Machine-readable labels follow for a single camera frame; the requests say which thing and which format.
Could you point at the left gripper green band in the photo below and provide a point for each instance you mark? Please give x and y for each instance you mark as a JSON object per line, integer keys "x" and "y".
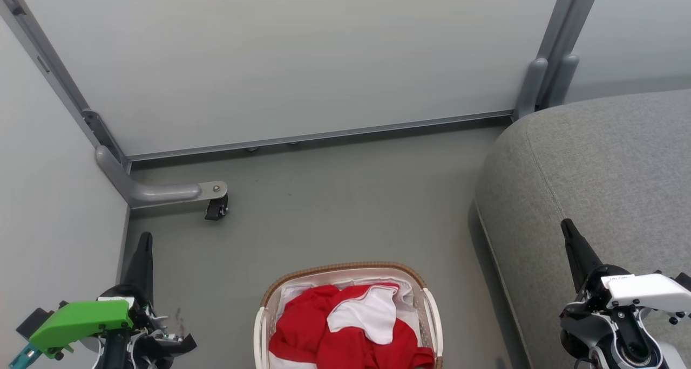
{"x": 81, "y": 320}

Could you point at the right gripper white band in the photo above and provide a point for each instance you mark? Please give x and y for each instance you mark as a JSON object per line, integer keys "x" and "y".
{"x": 645, "y": 292}

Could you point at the red garment with white panel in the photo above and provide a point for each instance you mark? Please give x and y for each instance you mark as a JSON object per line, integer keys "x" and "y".
{"x": 367, "y": 315}

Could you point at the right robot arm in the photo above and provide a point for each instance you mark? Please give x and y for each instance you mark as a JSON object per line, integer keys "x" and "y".
{"x": 621, "y": 342}

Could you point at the grey fabric sofa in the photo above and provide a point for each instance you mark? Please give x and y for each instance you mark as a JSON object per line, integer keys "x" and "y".
{"x": 604, "y": 180}

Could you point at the grey curved partition leg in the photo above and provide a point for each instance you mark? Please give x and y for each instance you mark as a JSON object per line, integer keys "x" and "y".
{"x": 156, "y": 192}

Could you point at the black caster wheel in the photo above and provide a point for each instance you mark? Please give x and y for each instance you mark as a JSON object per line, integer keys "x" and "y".
{"x": 216, "y": 208}

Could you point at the white laundry basket brown rim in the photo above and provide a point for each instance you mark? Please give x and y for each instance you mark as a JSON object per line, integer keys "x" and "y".
{"x": 265, "y": 326}

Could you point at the white basket liner cloth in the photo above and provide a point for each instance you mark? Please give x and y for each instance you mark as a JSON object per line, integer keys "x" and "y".
{"x": 410, "y": 309}

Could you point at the grey double partition post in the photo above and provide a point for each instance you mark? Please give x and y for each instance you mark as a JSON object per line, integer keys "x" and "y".
{"x": 556, "y": 50}

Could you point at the grey partition post with slots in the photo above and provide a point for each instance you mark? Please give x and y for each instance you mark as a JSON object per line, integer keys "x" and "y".
{"x": 54, "y": 61}

